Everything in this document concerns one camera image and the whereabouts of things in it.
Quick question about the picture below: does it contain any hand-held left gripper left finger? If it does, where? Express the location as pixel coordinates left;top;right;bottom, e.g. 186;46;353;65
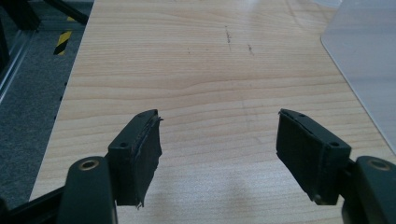
106;108;163;208

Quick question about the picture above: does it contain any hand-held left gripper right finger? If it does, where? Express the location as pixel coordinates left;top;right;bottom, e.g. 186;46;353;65
276;108;352;206

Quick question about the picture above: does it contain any translucent plastic mat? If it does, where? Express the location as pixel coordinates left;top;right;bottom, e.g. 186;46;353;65
320;0;396;156

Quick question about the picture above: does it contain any yellow black hazard tape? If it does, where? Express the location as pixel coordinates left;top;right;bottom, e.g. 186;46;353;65
52;16;77;57

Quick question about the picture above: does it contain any black metal stand frame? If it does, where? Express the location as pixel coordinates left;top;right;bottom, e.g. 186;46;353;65
0;0;90;74

